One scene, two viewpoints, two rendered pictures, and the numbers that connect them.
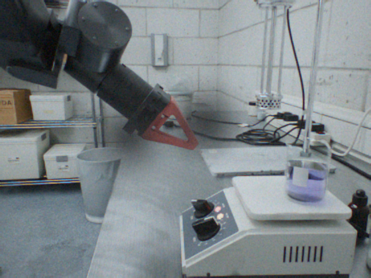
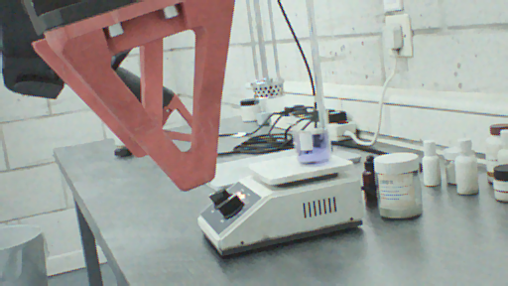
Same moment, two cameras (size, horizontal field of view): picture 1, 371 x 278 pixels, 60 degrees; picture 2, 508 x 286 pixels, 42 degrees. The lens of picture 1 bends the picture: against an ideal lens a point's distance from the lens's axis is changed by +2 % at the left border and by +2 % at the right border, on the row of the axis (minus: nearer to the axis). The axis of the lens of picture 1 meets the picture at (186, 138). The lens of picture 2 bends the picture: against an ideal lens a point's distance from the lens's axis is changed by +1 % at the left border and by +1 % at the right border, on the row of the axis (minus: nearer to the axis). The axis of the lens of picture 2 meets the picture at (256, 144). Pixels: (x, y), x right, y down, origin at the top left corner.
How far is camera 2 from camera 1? 0.48 m
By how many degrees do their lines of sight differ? 13
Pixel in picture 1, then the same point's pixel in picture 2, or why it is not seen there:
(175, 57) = not seen: hidden behind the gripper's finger
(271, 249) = (293, 208)
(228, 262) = (258, 227)
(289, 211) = (302, 172)
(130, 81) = (130, 79)
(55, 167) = not seen: outside the picture
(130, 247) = (154, 253)
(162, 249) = (189, 247)
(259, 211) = (276, 177)
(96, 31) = not seen: hidden behind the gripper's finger
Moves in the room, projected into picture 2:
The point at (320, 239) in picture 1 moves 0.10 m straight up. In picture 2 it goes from (331, 191) to (322, 115)
